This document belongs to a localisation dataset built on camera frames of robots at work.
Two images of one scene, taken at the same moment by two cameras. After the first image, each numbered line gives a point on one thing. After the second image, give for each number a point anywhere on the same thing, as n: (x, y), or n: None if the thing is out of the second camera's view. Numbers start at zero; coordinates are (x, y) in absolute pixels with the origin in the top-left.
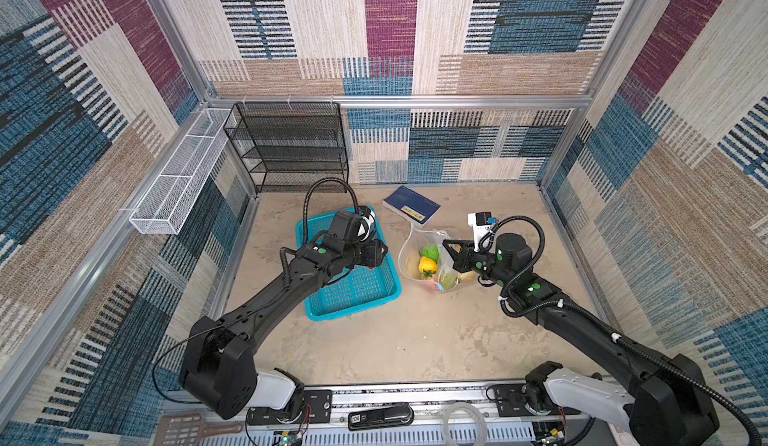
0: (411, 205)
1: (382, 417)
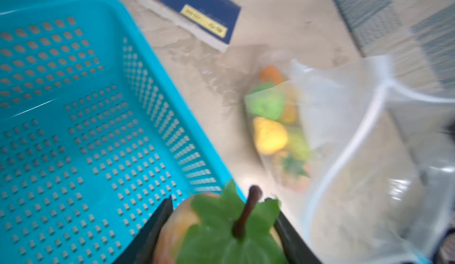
0: (197, 8)
1: None
